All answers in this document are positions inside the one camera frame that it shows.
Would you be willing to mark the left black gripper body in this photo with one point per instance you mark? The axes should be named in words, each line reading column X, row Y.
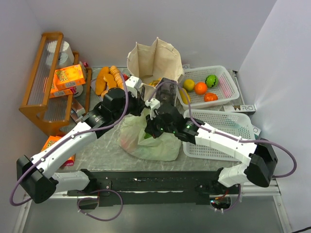
column 140, row 103

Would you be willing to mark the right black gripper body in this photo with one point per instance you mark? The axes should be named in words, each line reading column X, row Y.
column 150, row 127

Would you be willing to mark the green plastic grocery bag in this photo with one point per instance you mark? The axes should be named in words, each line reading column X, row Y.
column 135, row 141

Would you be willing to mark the orange gummy snack bag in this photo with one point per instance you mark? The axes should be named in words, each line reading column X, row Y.
column 154, row 83

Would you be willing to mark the beige canvas tote bag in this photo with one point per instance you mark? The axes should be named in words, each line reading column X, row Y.
column 159, row 60

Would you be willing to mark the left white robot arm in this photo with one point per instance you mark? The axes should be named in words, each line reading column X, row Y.
column 39, row 176

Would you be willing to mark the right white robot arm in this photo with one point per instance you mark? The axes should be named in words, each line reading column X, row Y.
column 257, row 159

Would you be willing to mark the round bread bun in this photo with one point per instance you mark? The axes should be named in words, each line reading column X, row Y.
column 103, row 93

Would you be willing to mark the long bread loaf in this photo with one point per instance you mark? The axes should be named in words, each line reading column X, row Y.
column 100, row 82

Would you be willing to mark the yellow mango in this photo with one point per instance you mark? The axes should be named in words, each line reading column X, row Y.
column 184, row 96

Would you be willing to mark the row of round crackers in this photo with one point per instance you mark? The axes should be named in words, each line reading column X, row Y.
column 114, row 71

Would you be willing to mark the purple tray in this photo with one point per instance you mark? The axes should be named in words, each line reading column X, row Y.
column 93, row 88

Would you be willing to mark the yellow lemon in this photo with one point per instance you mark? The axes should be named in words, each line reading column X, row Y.
column 188, row 85

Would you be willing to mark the orange fruit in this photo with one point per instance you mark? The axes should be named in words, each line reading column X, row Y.
column 200, row 88

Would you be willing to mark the red tomato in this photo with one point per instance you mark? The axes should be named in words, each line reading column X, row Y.
column 208, row 97

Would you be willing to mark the orange cracker box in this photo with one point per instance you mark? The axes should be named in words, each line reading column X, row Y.
column 69, row 77
column 58, row 93

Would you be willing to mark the green watermelon ball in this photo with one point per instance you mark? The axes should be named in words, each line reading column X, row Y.
column 211, row 81

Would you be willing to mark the wooden shelf rack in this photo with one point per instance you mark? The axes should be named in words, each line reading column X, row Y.
column 50, row 115

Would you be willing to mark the back white perforated basket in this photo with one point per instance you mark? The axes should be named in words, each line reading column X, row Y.
column 226, row 90

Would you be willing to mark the white perforated basket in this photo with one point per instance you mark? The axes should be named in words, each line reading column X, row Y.
column 236, row 124
column 226, row 90

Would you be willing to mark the front white perforated basket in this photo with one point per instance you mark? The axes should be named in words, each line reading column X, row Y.
column 236, row 124

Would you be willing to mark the orange box on floor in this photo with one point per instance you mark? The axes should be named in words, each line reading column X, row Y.
column 53, row 139

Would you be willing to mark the grey RIO block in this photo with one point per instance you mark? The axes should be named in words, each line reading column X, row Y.
column 239, row 108

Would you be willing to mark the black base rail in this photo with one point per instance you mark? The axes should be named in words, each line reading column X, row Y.
column 155, row 187

